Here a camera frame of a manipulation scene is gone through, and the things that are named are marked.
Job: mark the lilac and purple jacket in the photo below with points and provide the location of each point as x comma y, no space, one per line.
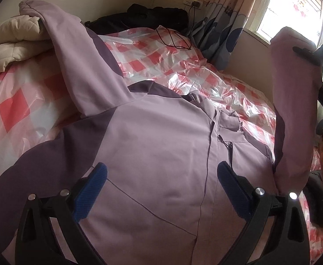
150,149

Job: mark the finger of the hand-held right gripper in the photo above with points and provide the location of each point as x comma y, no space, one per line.
302,51

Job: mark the red checked plastic bed cover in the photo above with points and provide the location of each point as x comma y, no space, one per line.
178,60

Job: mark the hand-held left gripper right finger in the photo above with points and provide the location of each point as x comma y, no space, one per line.
233,190

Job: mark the cream quilted blanket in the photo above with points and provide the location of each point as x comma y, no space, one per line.
9,33

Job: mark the blue patterned curtain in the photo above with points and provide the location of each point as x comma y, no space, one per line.
222,33

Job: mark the black clothing pile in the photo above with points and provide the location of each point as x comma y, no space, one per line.
150,15

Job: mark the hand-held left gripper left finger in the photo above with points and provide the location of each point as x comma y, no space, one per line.
92,190

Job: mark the window sill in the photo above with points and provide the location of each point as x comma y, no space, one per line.
258,37

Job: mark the window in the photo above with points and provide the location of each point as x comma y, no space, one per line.
294,5

